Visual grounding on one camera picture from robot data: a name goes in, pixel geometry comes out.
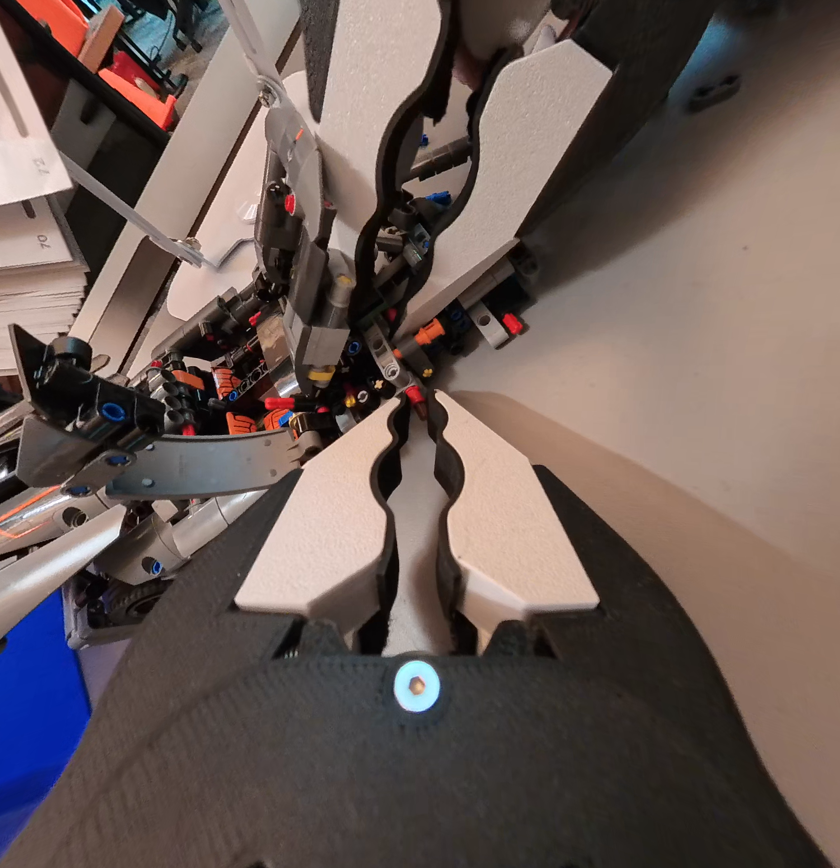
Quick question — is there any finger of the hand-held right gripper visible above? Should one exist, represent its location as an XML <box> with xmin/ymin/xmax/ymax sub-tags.
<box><xmin>393</xmin><ymin>39</ymin><xmax>615</xmax><ymax>326</ymax></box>
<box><xmin>317</xmin><ymin>0</ymin><xmax>465</xmax><ymax>321</ymax></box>

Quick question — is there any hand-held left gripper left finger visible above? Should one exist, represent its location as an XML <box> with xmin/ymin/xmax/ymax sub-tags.
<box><xmin>233</xmin><ymin>393</ymin><xmax>404</xmax><ymax>655</ymax></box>

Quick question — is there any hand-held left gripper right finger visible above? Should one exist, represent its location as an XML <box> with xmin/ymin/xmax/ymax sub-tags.
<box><xmin>430</xmin><ymin>390</ymin><xmax>600</xmax><ymax>655</ymax></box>

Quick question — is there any grey lego car model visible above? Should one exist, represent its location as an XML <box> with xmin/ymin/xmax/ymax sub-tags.
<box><xmin>0</xmin><ymin>112</ymin><xmax>539</xmax><ymax>645</ymax></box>

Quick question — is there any dark grey lego connector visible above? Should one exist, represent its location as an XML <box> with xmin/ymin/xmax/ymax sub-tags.
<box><xmin>687</xmin><ymin>73</ymin><xmax>742</xmax><ymax>113</ymax></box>

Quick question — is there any orange plastic bin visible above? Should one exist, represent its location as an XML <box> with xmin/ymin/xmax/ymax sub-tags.
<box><xmin>98</xmin><ymin>51</ymin><xmax>177</xmax><ymax>130</ymax></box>
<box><xmin>23</xmin><ymin>0</ymin><xmax>95</xmax><ymax>52</ymax></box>

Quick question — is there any blue plastic bin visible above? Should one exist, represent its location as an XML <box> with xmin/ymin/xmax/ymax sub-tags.
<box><xmin>0</xmin><ymin>586</ymin><xmax>92</xmax><ymax>828</ymax></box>

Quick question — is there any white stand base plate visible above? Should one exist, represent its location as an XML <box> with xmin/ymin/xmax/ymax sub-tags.
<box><xmin>165</xmin><ymin>71</ymin><xmax>326</xmax><ymax>320</ymax></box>

